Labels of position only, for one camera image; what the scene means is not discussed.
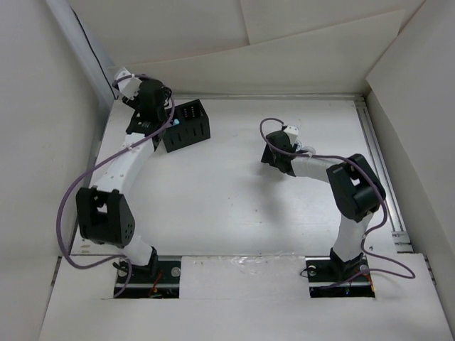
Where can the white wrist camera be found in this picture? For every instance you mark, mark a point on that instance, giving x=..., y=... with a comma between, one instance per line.
x=292, y=133
x=126, y=83

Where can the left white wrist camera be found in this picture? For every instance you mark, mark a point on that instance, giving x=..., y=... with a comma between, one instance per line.
x=126, y=83

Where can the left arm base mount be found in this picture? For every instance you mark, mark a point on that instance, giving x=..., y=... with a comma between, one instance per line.
x=165, y=284

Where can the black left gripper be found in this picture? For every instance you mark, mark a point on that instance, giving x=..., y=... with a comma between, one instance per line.
x=135, y=102

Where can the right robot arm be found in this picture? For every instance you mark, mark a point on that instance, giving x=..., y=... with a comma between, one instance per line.
x=356, y=190

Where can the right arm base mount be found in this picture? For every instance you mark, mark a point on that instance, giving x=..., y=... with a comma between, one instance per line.
x=325, y=279

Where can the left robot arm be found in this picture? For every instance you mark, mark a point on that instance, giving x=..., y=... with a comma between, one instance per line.
x=103, y=211

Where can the black slotted organizer box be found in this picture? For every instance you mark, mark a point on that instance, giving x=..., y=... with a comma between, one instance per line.
x=194, y=126

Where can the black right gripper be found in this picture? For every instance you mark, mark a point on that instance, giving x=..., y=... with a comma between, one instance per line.
x=268, y=155

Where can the white foam board backdrop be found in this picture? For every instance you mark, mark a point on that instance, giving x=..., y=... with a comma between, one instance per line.
x=335, y=59

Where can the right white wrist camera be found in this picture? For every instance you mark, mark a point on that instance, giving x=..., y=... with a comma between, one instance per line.
x=292, y=133

